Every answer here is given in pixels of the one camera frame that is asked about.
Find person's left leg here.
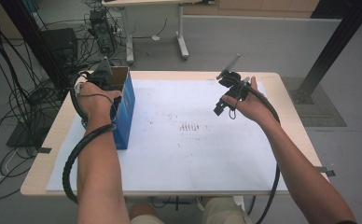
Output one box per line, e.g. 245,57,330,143
128,201,167,224

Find grey computer tower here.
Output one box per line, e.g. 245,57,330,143
89,8,118,54

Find wooden desk with white legs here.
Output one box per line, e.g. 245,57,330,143
102,0,216,65

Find person's left hand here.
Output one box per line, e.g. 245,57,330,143
76,81,123,124

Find white table mat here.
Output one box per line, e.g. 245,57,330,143
45,78,289,192

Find bundle of black floor cables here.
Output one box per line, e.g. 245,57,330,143
0,0,91,202

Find right gripper black sleeved cable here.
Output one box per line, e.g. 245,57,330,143
245,84,282,224

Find person's right hand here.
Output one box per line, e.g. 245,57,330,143
220,76,278,125

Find person's leg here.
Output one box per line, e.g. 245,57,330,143
128,201,167,224
200,197,252,224

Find black metal post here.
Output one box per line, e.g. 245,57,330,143
0,0,65,148
292,0,362,105

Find blue cardboard box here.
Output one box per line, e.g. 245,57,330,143
107,65,136,151

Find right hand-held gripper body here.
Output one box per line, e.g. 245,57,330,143
216,54,250,101

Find black box on floor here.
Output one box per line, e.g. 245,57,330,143
40,27,79,68

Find grey floor mat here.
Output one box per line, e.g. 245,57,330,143
281,77,347,128

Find thin black loop cord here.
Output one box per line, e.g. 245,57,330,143
228,98,238,120

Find white table leg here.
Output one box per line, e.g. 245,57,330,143
231,195,246,213

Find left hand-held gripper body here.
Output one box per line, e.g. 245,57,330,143
87,56,115,91

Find person's right leg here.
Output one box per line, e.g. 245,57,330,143
200,197,252,224

